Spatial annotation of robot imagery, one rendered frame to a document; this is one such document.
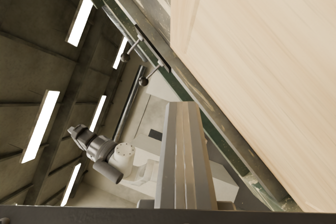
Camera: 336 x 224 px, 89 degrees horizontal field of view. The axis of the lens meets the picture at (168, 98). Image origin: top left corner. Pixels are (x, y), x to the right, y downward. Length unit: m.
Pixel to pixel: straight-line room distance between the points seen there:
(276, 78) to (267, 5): 0.09
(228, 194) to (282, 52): 2.84
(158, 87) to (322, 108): 3.94
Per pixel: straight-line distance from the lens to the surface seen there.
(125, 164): 0.59
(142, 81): 0.64
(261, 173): 0.64
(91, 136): 0.66
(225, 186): 2.94
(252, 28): 0.23
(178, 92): 0.81
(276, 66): 0.24
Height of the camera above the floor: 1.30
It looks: 3 degrees up
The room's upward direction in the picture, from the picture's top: 70 degrees counter-clockwise
